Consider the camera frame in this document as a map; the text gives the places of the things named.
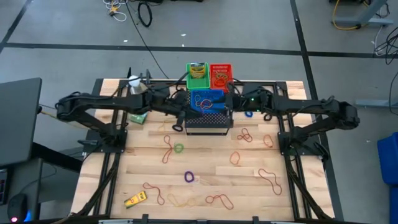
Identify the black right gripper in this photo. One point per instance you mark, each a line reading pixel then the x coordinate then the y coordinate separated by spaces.
pixel 252 98

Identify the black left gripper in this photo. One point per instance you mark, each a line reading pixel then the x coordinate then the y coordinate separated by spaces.
pixel 169 101

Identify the yellow rubber band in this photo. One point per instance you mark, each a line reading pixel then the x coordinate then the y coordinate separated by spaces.
pixel 196 99
pixel 162 127
pixel 174 200

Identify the blue plastic basket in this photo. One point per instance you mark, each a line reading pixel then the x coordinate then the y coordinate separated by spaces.
pixel 219 109

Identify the orange rubber band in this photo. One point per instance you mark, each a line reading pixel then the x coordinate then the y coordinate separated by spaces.
pixel 230 158
pixel 264 140
pixel 207 100

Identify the green plastic basket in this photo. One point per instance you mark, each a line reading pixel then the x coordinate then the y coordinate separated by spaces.
pixel 199 84

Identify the green coil wristband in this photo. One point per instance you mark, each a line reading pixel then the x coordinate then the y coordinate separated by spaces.
pixel 221 74
pixel 175 148

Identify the green Crayola crayon box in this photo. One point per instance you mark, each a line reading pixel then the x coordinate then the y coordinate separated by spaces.
pixel 138 119
pixel 198 71

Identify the red plastic basket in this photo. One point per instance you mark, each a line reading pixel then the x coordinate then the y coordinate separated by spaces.
pixel 214 70

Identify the purple coil wristband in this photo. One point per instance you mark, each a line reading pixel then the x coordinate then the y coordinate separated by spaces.
pixel 185 176

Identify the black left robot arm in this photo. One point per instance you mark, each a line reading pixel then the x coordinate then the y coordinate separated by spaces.
pixel 102 101

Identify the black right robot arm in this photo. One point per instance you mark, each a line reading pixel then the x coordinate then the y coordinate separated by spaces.
pixel 311 104

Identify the grey desk foot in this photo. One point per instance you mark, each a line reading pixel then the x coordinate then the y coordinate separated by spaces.
pixel 373 103

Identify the grey desk leg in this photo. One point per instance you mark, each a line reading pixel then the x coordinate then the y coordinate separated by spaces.
pixel 370 14

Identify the black perforated metal shelf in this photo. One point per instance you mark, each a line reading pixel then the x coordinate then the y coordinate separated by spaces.
pixel 205 119

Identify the blue coil wristband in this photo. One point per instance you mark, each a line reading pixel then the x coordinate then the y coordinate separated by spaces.
pixel 245 114

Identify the white bulb lamp wooden base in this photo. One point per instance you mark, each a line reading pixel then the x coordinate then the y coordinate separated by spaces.
pixel 134 81

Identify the small yellow crayon box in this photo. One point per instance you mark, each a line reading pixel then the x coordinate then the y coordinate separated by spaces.
pixel 135 199

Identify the blue storage bin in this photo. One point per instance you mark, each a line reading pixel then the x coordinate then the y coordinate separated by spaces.
pixel 395 205
pixel 390 158

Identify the black computer mouse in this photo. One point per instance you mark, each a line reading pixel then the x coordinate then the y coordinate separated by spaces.
pixel 17 207

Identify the black device with lights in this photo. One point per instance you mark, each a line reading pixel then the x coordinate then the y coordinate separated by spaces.
pixel 3 186

